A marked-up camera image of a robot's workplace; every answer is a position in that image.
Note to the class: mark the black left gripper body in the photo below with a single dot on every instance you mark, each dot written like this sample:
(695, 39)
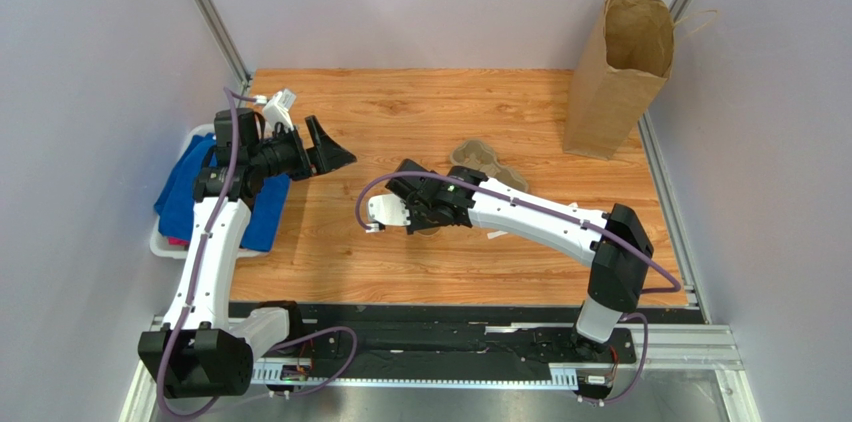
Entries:
(303, 168)

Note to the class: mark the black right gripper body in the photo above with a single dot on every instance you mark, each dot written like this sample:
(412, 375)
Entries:
(409, 188)

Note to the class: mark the brown paper coffee cup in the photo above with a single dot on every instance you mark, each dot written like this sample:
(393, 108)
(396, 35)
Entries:
(426, 231)

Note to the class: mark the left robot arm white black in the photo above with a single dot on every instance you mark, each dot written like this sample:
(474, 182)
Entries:
(196, 352)

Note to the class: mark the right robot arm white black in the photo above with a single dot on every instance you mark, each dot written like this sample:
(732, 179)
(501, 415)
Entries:
(613, 244)

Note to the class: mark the white paper wrapped straw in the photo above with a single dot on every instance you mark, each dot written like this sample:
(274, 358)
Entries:
(496, 233)

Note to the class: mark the grey pulp cup carrier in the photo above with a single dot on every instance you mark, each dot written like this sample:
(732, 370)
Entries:
(477, 155)

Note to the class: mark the blue folded cloth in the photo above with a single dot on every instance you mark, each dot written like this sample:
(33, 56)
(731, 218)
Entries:
(175, 204)

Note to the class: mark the pink cloth in basket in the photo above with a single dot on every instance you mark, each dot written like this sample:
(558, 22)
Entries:
(178, 244)

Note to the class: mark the white plastic basket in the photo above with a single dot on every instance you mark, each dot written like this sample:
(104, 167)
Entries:
(158, 243)

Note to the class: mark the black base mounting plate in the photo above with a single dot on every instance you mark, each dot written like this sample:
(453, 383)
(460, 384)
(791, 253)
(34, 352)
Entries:
(445, 343)

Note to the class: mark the brown paper bag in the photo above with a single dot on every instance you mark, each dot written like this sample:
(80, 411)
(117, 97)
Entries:
(626, 61)

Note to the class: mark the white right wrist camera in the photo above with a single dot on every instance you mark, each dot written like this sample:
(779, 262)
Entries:
(386, 210)

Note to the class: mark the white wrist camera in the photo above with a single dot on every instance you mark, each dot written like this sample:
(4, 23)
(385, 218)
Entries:
(276, 110)
(386, 210)

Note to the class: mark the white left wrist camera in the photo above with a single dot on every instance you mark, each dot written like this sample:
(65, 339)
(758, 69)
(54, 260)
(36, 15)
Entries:
(276, 110)

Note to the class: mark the aluminium frame rail front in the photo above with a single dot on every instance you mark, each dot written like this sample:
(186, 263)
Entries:
(687, 370)

